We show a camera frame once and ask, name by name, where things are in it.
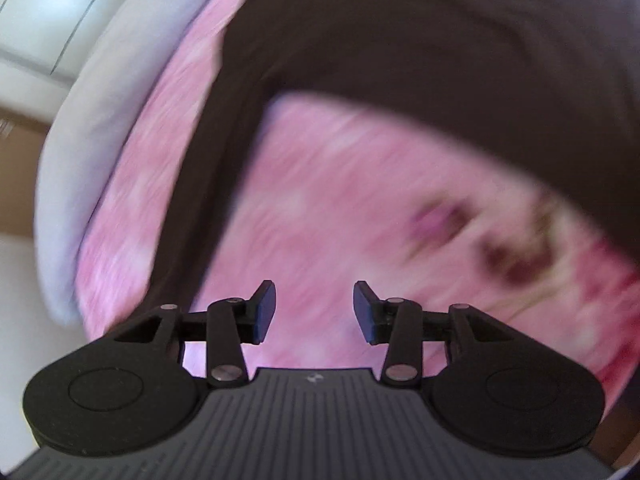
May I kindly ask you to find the dark brown garment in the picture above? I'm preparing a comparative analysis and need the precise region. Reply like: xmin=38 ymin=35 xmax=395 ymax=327
xmin=142 ymin=0 xmax=640 ymax=331

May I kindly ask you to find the pink floral blanket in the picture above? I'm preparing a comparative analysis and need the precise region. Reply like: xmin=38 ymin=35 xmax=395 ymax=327
xmin=75 ymin=0 xmax=640 ymax=411

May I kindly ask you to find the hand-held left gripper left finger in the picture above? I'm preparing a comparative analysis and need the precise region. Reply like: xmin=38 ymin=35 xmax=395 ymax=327
xmin=115 ymin=280 xmax=278 ymax=388

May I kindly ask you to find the white wardrobe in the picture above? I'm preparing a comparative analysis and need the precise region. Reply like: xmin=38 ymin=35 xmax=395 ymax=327
xmin=0 ymin=0 xmax=151 ymax=81

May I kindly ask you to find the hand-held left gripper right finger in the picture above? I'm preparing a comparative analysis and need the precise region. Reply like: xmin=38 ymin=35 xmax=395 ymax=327
xmin=354 ymin=281 xmax=511 ymax=386

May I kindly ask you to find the brown wooden panel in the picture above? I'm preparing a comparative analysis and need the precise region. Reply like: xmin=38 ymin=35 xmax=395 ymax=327
xmin=0 ymin=122 xmax=48 ymax=236

